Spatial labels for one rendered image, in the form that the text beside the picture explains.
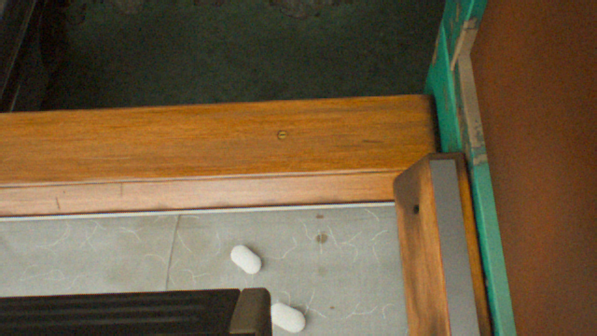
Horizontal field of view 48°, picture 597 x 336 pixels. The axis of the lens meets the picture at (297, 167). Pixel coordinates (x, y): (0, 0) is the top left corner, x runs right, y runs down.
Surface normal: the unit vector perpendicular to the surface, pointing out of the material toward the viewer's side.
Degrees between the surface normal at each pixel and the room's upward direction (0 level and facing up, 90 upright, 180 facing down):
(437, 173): 0
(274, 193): 45
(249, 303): 58
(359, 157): 0
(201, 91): 0
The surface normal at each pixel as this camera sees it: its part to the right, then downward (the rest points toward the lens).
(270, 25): -0.04, -0.43
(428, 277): -0.94, -0.13
